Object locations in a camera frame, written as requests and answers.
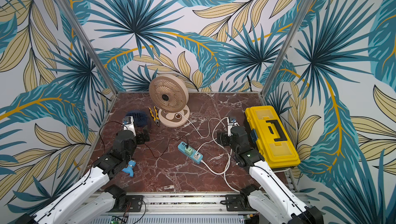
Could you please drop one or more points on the dark blue small fan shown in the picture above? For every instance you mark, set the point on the dark blue small fan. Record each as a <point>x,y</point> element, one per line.
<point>140,118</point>

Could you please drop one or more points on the yellow black toolbox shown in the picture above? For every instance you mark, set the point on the yellow black toolbox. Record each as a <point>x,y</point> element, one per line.
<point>270,137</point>

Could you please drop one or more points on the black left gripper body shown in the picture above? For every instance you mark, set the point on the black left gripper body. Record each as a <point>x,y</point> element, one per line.
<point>139,138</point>

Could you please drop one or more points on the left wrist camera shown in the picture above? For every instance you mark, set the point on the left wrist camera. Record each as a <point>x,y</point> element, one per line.
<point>128,124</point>

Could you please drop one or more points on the teal power strip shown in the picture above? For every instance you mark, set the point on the teal power strip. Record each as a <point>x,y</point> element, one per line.
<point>181,148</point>

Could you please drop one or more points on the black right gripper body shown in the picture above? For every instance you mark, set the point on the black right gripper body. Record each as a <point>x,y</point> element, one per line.
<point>223,136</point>

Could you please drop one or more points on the blue plastic tap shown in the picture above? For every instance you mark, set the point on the blue plastic tap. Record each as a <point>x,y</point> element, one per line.
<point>129,169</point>

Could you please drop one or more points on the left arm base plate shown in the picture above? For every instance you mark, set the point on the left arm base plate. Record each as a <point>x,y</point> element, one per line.
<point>131,204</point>

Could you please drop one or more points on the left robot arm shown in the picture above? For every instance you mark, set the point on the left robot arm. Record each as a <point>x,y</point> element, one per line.
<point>69,208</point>

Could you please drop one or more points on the beige desk fan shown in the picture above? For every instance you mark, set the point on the beige desk fan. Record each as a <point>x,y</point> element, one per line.
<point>170,96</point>

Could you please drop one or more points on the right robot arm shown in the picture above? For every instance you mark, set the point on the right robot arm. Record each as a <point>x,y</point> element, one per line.
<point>276,202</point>

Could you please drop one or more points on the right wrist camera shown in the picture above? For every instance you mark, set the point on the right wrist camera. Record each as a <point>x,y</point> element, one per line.
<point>231,122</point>

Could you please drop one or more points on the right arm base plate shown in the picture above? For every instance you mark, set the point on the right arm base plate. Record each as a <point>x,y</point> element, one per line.
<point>234,203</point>

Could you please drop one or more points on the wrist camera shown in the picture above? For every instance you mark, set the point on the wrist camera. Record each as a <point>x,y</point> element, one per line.
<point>128,124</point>
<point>231,122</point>

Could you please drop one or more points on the green power adapter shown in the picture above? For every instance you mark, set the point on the green power adapter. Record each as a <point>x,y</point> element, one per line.
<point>188,151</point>

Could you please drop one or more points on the yellow black pliers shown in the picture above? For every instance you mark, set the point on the yellow black pliers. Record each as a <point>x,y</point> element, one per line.
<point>154,115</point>

